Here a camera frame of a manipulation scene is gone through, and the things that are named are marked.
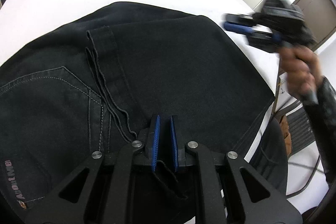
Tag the grey mesh chair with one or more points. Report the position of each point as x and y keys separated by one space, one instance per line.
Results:
x=300 y=129

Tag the person's right hand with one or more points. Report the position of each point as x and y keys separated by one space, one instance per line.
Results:
x=299 y=71

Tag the brown door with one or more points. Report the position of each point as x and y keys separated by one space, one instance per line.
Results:
x=319 y=8

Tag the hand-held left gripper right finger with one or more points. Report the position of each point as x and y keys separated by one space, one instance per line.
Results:
x=173 y=142

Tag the black denim pants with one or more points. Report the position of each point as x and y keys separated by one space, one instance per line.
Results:
x=157 y=69

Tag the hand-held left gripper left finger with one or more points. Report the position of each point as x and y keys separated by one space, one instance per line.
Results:
x=155 y=140

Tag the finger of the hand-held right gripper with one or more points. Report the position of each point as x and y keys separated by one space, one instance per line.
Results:
x=236 y=26
x=265 y=41

